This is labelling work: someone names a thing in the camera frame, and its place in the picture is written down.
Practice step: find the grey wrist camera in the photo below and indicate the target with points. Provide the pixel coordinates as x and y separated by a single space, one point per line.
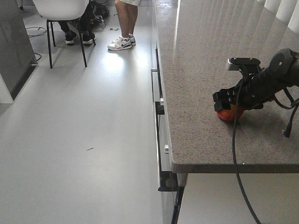
236 63

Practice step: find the standing person white sneakers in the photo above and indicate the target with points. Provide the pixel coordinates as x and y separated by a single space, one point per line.
127 11

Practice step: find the red yellow apple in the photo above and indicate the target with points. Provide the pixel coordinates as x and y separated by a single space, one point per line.
230 114

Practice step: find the grey cabinet on left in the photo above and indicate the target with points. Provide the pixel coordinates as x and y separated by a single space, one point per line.
17 59

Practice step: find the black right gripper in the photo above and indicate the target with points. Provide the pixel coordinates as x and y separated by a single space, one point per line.
259 89

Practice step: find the white chair black legs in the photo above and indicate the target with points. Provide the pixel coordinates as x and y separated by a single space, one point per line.
61 10

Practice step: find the grey kitchen counter island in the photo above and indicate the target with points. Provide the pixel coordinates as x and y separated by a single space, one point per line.
196 37

